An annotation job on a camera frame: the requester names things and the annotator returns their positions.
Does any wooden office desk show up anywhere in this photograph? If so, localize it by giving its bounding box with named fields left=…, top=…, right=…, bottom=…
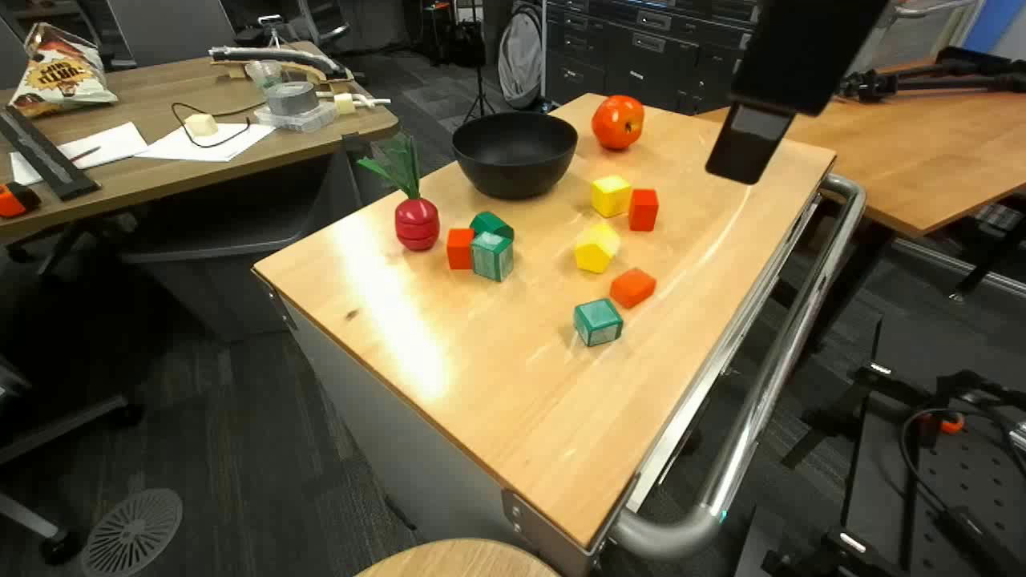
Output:
left=0, top=50, right=401, bottom=249

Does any green wooden cube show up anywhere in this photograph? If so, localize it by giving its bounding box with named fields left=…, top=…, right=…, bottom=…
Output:
left=473, top=229, right=518, bottom=284
left=570, top=296, right=629, bottom=348

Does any blue panel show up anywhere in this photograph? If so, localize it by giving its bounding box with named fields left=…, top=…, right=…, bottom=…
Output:
left=964, top=0, right=1026, bottom=60

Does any black drawer cabinet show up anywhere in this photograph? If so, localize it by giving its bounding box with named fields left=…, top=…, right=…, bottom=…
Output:
left=541, top=0, right=765, bottom=109

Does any white power adapter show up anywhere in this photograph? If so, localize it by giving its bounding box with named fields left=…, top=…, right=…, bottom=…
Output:
left=325, top=89, right=398, bottom=118

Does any round wooden stool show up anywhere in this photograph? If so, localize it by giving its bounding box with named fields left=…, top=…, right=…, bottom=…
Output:
left=353, top=534, right=562, bottom=577

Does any grey office chair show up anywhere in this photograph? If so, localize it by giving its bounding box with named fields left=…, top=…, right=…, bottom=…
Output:
left=100, top=0, right=239, bottom=65

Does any dark office chair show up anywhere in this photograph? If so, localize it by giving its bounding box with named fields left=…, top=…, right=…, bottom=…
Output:
left=249, top=0, right=355, bottom=50

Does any grey plastic bin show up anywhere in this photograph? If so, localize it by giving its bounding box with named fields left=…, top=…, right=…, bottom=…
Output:
left=866, top=0, right=985, bottom=77

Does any wooden workbench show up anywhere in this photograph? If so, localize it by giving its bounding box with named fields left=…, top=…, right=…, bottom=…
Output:
left=698, top=60, right=1026, bottom=240

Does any grey metal tool cart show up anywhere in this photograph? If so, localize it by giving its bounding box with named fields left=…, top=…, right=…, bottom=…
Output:
left=255, top=179, right=870, bottom=577

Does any small orange object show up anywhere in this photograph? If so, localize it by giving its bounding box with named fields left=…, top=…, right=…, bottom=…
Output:
left=0, top=183, right=46, bottom=224

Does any small white paper sheet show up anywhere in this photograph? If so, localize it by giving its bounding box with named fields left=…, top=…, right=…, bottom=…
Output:
left=58, top=118, right=154, bottom=174

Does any large white paper sheet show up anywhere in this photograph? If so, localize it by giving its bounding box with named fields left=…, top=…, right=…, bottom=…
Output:
left=135, top=118, right=280, bottom=168

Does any red radish toy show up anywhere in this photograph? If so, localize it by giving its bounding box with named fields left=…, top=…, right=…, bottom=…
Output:
left=355, top=139, right=443, bottom=256

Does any long black bar device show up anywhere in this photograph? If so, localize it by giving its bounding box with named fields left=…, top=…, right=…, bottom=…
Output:
left=0, top=107, right=102, bottom=206

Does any black bowl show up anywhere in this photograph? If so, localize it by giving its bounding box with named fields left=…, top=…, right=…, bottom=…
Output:
left=450, top=109, right=581, bottom=203

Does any black tripod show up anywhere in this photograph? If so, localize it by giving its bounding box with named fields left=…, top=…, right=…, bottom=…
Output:
left=834, top=44, right=1026, bottom=107

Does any round floor grille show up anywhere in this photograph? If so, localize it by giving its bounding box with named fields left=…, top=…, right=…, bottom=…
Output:
left=78, top=484, right=186, bottom=577

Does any clear plastic container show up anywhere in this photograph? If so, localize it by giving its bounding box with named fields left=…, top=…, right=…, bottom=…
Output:
left=256, top=77, right=327, bottom=133

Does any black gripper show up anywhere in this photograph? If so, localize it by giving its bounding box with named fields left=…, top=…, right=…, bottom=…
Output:
left=704, top=0, right=892, bottom=185

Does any black perforated breadboard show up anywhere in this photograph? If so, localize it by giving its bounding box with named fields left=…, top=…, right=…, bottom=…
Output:
left=895, top=426, right=1026, bottom=577

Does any green arched wooden block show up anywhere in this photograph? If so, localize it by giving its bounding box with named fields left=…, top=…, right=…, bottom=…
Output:
left=469, top=207, right=518, bottom=242

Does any black camera stand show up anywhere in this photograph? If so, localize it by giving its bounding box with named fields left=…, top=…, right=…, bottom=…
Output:
left=765, top=317, right=1026, bottom=577

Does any yellow wooden cube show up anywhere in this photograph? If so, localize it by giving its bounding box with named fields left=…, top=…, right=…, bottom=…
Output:
left=587, top=174, right=636, bottom=221
left=570, top=219, right=626, bottom=280

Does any chrome cart handle rail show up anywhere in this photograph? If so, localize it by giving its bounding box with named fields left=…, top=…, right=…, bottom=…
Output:
left=605, top=174, right=870, bottom=565

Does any orange clamp handle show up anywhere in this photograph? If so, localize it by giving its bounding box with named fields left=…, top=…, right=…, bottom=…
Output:
left=920, top=408, right=972, bottom=438

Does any orange wooden cube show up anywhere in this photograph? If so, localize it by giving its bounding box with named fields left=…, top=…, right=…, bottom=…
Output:
left=605, top=265, right=660, bottom=315

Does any red-orange wooden cube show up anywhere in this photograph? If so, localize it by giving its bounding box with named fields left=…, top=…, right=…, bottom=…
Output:
left=626, top=185, right=664, bottom=234
left=443, top=224, right=477, bottom=271

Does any chips bag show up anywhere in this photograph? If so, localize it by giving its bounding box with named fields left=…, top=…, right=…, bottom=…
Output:
left=7, top=18, right=123, bottom=118

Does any dark office chair base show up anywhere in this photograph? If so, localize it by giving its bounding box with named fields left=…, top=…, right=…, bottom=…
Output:
left=0, top=348, right=148, bottom=572

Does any white round puck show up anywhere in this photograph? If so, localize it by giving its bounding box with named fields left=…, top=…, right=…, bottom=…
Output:
left=182, top=109, right=224, bottom=139

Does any orange apple toy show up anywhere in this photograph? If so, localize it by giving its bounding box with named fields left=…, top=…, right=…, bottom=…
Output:
left=589, top=94, right=648, bottom=154

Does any curved black white band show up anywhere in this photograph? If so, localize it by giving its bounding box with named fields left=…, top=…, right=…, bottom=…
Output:
left=205, top=42, right=355, bottom=82

